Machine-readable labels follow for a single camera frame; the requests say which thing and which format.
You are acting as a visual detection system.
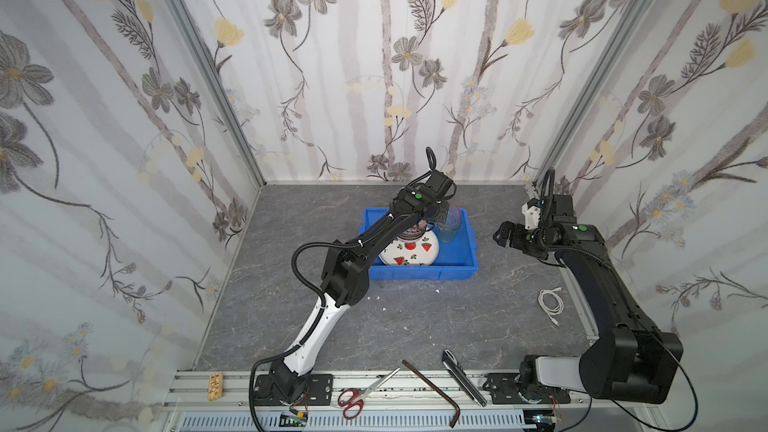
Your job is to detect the white slotted cable duct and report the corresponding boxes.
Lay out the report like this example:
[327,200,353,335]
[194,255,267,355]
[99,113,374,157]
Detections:
[178,410,536,431]

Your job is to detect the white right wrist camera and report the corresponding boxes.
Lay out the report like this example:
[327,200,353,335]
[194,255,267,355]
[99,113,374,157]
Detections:
[521,198,542,231]

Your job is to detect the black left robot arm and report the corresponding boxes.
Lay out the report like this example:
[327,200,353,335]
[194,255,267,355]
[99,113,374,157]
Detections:
[248,167,457,408]

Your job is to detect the red handled scissors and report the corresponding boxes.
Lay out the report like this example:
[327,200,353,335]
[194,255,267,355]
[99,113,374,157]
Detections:
[337,368,401,421]

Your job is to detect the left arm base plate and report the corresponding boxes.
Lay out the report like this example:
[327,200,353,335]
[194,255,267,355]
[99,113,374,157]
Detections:
[249,374,334,407]

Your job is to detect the aluminium front rail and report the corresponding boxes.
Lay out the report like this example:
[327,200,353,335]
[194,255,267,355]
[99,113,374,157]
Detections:
[161,368,658,427]

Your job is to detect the pink glass cup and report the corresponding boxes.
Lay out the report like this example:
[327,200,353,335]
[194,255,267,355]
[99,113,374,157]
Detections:
[442,203,462,227]

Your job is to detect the green glass cup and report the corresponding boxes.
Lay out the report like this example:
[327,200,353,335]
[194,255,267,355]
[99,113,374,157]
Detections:
[436,215,462,243]

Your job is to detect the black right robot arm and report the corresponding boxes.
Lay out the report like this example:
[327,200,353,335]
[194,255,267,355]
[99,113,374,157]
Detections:
[493,194,684,406]

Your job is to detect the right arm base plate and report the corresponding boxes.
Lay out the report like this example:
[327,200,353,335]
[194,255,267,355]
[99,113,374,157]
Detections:
[481,373,571,405]

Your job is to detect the orange and blue patterned bowl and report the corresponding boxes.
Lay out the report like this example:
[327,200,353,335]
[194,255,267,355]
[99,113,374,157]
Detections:
[399,220,430,241]

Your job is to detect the dark bent metal bar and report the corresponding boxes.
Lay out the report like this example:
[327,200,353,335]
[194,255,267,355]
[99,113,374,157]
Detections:
[401,359,461,429]

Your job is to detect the small wooden block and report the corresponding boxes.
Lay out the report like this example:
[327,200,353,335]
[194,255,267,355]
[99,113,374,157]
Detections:
[206,372,223,401]

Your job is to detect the white coiled usb cable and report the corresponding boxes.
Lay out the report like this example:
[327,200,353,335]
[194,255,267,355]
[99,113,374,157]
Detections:
[536,287,566,328]

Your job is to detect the blue plastic bin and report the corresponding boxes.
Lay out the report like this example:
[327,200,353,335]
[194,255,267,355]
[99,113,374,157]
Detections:
[369,208,479,281]

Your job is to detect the white watermelon plate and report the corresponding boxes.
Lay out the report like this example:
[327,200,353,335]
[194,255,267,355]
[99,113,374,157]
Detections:
[379,231,440,266]

